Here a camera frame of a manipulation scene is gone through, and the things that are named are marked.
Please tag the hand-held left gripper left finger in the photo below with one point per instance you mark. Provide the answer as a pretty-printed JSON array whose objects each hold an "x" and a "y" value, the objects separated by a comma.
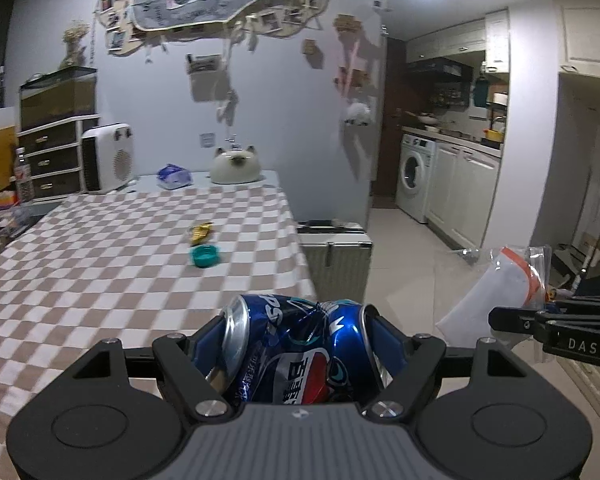
[{"x": 206, "y": 336}]

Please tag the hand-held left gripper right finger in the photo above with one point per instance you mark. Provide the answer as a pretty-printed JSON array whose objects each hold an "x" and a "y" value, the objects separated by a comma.
[{"x": 386, "y": 332}]

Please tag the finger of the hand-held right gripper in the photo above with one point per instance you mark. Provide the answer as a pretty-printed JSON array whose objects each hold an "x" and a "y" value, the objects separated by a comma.
[
  {"x": 512, "y": 320},
  {"x": 590, "y": 304}
]

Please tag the clear plastic bag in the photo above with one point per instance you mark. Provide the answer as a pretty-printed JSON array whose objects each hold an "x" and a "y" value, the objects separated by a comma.
[{"x": 485, "y": 300}]

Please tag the crushed blue soda can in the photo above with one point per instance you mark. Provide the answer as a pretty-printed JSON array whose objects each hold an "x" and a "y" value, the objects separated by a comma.
[{"x": 290, "y": 340}]

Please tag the teal round lid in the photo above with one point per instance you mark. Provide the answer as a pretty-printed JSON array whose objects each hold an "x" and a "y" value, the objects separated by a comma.
[{"x": 205, "y": 256}]

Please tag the cream ribbed suitcase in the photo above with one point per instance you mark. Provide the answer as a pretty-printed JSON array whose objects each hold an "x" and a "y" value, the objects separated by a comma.
[{"x": 335, "y": 260}]

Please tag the gold foil wrapper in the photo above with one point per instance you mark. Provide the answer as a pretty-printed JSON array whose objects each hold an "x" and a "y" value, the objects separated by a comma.
[{"x": 201, "y": 232}]

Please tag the brown checkered tablecloth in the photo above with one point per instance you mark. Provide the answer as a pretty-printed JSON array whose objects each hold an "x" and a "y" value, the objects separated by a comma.
[{"x": 105, "y": 270}]

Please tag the white kitchen base cabinets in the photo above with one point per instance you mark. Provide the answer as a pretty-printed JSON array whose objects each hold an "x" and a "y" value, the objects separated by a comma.
[{"x": 465, "y": 195}]

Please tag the white washing machine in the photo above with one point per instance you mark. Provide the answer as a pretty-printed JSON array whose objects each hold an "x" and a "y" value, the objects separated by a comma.
[{"x": 415, "y": 177}]

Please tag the blue tissue pack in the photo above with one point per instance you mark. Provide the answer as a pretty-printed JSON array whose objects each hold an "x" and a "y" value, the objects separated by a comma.
[{"x": 174, "y": 177}]

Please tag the white cat-shaped ornament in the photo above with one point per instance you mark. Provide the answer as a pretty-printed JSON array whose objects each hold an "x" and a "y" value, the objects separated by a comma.
[{"x": 234, "y": 167}]

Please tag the white electric heater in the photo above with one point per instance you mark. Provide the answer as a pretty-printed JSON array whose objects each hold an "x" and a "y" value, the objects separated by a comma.
[{"x": 107, "y": 160}]

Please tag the white plush toy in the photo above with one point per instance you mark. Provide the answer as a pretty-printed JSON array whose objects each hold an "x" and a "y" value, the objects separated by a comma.
[{"x": 357, "y": 114}]

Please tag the white drawer cabinet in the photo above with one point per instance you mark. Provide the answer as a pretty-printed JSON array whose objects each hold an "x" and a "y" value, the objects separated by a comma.
[{"x": 55, "y": 160}]

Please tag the clear plastic bottle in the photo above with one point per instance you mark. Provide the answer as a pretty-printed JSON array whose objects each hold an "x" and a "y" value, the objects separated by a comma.
[{"x": 23, "y": 175}]

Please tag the glass tank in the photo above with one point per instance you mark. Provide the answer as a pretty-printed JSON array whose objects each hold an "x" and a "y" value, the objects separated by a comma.
[{"x": 55, "y": 97}]

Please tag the white kitchen upper cabinets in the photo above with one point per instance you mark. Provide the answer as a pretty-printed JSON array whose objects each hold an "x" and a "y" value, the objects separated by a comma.
[{"x": 460, "y": 35}]

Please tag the dried flower bouquet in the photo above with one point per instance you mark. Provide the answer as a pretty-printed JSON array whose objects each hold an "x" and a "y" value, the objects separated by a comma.
[{"x": 75, "y": 42}]

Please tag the wall socket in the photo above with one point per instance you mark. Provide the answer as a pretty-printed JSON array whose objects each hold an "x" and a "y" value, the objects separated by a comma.
[{"x": 207, "y": 139}]

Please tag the black kitchen wall rack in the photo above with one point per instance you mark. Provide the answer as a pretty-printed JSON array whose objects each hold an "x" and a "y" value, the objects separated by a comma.
[{"x": 440, "y": 77}]

